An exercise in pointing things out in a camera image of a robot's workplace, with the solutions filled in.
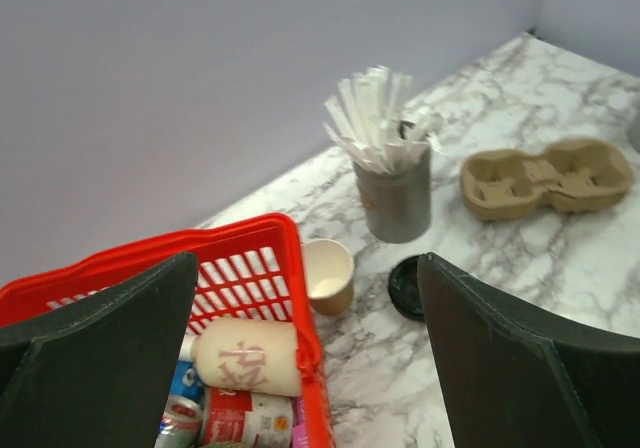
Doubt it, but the brown paper coffee cup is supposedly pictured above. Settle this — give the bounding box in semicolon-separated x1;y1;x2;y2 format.
302;239;355;317

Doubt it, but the cream bottle with pink print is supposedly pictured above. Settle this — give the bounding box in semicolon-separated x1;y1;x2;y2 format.
178;317;302;397

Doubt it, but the red plastic shopping basket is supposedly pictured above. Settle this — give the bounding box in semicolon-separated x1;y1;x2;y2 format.
1;213;336;447

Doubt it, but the blue drink can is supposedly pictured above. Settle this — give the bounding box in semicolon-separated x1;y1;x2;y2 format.
169;360;204;402

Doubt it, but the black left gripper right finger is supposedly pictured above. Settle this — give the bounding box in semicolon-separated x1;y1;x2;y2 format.
417;252;639;447

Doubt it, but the white wrapped straws bunch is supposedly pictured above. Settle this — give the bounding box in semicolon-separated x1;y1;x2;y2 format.
323;65;443;174

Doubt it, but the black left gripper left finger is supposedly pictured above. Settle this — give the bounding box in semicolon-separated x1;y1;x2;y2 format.
1;253;198;447

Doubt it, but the grey straw holder can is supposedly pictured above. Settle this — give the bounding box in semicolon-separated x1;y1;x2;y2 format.
352;144;431;244

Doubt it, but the black plastic cup lid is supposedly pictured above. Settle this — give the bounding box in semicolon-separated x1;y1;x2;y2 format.
387;255;424;323

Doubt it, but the red and white can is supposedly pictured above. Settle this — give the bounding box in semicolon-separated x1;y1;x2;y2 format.
199;387;295;447

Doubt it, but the brown cardboard cup carrier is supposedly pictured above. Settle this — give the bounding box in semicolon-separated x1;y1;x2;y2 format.
459;138;634;221

